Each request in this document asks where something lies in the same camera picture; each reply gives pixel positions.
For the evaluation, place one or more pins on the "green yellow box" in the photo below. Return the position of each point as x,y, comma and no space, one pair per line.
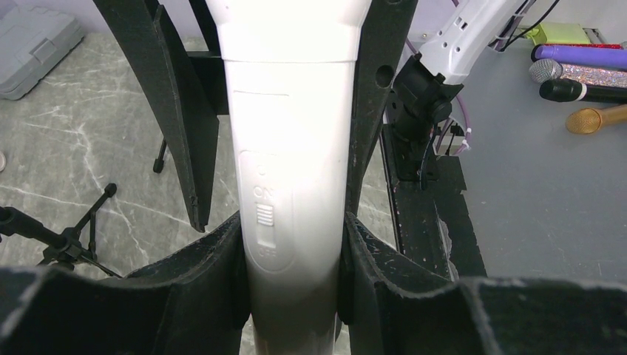
557,33

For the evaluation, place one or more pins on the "black round-base mic stand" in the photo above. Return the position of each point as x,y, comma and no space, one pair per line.
187,90

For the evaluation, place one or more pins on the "gold microphone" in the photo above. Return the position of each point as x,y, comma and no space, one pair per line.
590,120

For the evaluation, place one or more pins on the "purple microphone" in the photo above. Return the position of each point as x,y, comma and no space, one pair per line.
583,56

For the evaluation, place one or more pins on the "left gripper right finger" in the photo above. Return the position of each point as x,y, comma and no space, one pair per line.
395,306

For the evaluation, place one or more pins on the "grey plastic case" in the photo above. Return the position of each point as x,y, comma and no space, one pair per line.
33,41

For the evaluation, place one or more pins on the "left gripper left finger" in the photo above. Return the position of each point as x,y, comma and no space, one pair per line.
194,301

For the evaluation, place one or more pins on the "white pipe elbow fitting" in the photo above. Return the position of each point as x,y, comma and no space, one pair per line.
3,162

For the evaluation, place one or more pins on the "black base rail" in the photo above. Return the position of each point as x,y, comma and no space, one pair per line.
432,226

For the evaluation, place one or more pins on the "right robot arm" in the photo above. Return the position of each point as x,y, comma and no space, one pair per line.
429,81

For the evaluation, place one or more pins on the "silver glitter microphone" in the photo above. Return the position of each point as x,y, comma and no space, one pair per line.
548,69

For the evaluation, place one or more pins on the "black tripod stand right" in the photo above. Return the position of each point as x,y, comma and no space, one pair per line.
75,245

